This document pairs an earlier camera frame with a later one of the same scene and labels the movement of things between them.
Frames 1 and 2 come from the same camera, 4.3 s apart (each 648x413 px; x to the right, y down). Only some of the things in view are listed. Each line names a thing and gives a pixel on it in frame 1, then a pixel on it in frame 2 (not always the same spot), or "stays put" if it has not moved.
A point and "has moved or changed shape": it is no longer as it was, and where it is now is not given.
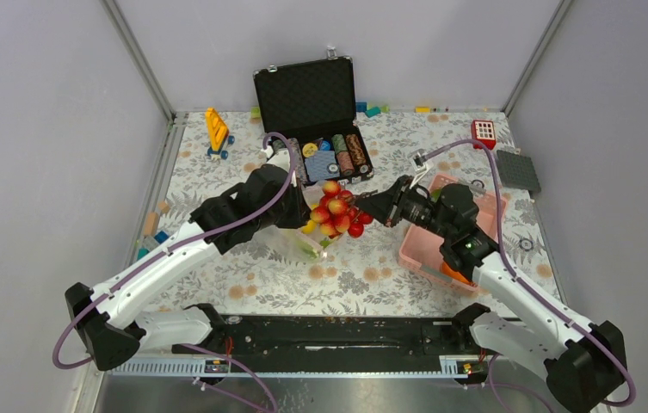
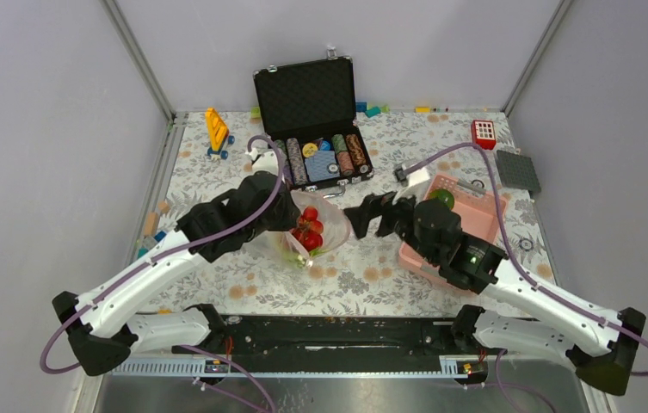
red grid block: (484, 131) stays put
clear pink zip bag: (293, 243) has moved or changed shape
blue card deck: (317, 166) stays put
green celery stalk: (310, 250) -> (301, 261)
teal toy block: (373, 111) stays put
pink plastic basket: (420, 249) stays put
